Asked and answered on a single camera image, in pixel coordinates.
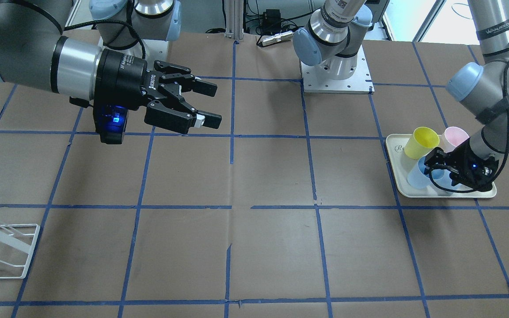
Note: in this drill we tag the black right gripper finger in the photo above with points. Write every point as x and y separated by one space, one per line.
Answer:
173 74
179 118

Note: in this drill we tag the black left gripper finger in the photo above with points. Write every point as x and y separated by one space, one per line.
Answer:
435 160
461 179

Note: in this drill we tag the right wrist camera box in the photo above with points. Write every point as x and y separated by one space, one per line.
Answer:
110 122

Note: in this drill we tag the yellow plastic cup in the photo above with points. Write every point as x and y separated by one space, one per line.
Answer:
421 142

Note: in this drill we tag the pink plastic cup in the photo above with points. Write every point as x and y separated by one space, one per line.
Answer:
451 138

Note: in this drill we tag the light blue cup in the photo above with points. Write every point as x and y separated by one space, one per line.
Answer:
424 179
417 179

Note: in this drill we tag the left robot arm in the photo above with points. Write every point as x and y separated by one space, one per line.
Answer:
334 34

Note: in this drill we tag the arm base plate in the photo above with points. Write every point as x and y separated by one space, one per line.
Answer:
339 75

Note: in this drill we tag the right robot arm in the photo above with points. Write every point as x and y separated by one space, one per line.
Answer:
35 52

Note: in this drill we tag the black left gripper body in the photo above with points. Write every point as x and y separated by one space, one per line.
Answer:
461 160

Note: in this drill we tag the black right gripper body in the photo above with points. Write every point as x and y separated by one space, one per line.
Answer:
124 76

